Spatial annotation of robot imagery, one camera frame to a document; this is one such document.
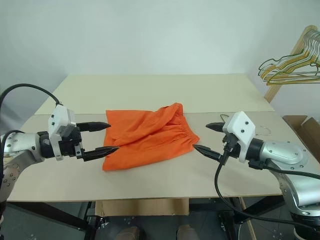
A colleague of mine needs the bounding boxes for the open brown cardboard box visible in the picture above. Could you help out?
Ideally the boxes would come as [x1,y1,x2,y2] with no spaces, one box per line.
[282,114,320,157]

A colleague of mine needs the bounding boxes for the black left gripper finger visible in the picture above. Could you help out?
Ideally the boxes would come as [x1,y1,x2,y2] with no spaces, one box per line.
[81,146,120,162]
[74,121,112,133]

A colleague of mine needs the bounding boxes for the orange shorts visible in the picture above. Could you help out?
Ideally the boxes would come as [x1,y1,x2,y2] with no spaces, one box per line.
[101,101,201,172]

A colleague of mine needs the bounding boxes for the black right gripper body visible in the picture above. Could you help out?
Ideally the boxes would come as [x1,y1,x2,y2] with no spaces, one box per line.
[223,133,241,158]

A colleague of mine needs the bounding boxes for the black metal table frame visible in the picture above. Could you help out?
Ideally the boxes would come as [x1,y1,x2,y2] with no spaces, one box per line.
[7,196,283,240]

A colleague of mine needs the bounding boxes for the bunch of wire hangers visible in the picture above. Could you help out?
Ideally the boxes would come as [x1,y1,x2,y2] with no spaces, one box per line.
[258,31,320,77]
[261,32,320,81]

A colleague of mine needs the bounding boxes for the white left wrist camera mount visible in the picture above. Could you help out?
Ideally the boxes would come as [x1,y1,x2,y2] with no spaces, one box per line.
[47,104,77,161]

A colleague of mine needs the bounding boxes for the light wooden slat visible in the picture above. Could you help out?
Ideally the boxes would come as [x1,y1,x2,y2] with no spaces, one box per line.
[239,196,257,240]

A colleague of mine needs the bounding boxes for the wooden clothes rack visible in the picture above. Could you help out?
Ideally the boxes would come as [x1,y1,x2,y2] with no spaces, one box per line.
[264,24,320,103]

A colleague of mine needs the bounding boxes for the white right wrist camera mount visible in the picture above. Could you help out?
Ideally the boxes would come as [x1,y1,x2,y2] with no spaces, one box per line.
[221,111,256,165]

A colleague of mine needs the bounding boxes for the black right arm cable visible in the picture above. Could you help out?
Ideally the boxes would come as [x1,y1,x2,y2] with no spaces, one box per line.
[214,139,320,226]

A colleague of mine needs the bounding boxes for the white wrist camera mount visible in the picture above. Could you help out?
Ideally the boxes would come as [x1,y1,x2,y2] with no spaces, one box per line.
[47,104,77,161]
[221,111,256,165]

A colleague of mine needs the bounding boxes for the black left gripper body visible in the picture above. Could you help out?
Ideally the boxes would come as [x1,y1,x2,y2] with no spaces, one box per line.
[59,127,84,159]

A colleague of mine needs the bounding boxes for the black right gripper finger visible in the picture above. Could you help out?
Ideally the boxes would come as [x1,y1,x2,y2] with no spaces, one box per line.
[205,121,226,133]
[192,144,222,161]

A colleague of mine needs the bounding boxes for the dark brown rounded shape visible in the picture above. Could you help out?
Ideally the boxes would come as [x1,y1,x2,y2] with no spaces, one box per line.
[116,226,146,240]
[176,224,201,240]

